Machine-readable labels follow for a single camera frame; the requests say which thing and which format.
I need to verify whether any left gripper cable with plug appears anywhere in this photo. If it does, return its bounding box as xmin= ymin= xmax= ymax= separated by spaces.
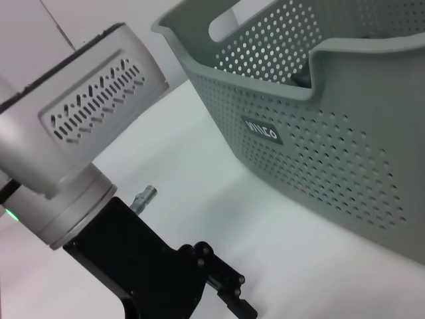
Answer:
xmin=130 ymin=184 xmax=159 ymax=214

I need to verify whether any grey perforated storage basket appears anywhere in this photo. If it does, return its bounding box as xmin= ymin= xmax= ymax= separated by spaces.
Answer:
xmin=151 ymin=0 xmax=425 ymax=266

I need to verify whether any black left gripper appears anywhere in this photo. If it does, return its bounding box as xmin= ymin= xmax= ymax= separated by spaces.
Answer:
xmin=62 ymin=196 xmax=259 ymax=319

